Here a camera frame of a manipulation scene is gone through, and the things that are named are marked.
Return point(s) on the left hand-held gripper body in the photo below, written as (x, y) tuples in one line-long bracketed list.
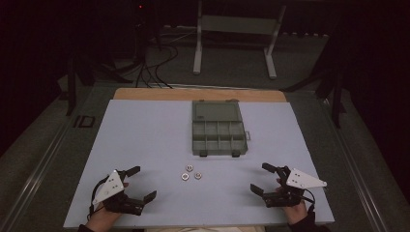
[(112, 188)]

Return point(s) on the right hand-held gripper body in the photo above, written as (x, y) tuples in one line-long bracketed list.
[(303, 181)]

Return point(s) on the silver hex nut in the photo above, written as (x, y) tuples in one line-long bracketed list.
[(198, 175), (189, 168), (185, 176)]

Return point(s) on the grey plastic compartment organizer box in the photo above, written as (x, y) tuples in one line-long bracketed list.
[(219, 129)]

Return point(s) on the person's right hand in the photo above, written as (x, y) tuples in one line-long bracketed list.
[(296, 213)]

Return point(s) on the person's left hand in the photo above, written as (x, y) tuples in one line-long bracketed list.
[(102, 219)]

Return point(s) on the pale grey table mat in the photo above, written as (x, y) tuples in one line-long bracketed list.
[(145, 145)]

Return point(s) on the black angled metal stand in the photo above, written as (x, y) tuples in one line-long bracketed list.
[(335, 93)]

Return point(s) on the black tripod stand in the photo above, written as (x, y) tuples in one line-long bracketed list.
[(140, 32)]

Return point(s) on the metal floor rail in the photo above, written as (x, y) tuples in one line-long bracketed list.
[(32, 183), (354, 167)]

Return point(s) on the white metal stand frame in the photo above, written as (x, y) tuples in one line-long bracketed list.
[(238, 25)]

